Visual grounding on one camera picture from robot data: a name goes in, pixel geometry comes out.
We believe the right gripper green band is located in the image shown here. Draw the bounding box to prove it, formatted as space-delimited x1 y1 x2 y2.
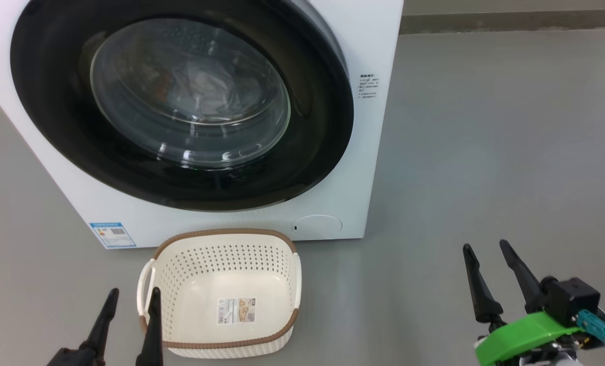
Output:
462 239 583 366

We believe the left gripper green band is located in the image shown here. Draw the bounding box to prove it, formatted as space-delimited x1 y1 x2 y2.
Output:
46 287 164 366

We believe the black round washer door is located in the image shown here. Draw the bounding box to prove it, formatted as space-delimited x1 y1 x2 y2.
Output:
10 0 355 212

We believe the basket product label sticker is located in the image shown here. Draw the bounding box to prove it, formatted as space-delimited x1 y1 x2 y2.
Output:
216 297 257 325

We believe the cream perforated laundry basket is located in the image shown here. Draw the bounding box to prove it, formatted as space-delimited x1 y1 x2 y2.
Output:
137 228 302 359

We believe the white front-load washing machine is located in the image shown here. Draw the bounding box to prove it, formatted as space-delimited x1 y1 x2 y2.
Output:
0 0 404 250

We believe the blue energy label sticker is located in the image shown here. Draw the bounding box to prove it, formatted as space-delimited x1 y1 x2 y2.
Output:
89 222 137 249

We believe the printed notice text label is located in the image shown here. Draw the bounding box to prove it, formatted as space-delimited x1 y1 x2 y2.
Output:
359 73 380 100

